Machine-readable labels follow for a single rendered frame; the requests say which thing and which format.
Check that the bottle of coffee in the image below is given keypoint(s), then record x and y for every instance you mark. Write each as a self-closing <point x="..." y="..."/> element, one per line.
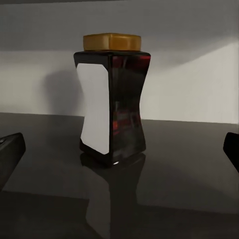
<point x="112" y="71"/>

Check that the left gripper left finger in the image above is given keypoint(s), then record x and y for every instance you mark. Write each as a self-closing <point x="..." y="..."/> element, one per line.
<point x="12" y="148"/>

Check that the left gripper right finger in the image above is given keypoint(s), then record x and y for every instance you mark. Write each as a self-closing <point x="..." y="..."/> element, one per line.
<point x="231" y="148"/>

